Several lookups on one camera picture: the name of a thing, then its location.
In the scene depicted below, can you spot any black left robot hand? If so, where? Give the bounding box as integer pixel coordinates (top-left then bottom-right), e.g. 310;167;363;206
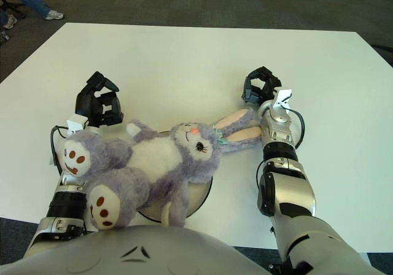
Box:
74;71;125;128

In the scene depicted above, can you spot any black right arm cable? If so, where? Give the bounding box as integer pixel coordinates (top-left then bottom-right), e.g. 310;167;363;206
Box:
288;109;306;149

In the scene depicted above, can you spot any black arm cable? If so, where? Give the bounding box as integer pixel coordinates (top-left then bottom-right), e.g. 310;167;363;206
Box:
50;125;70;174
288;109;306;149

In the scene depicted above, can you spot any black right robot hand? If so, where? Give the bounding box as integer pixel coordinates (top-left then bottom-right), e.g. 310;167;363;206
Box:
241;66;282;106

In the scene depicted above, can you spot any black swivel chair base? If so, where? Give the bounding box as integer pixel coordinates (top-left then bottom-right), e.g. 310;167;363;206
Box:
0;0;27;20

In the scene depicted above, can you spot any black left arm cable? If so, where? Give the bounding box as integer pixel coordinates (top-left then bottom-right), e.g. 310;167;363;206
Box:
50;125;70;174

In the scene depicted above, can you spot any grey robot torso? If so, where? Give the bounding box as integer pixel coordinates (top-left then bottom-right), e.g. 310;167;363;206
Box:
0;224;271;275

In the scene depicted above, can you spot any purple plush bunny doll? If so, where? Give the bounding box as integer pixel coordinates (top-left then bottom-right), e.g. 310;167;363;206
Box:
62;107;263;229

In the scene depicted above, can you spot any white plate with black rim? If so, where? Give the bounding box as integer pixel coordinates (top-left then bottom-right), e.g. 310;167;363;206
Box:
136;130;214;225

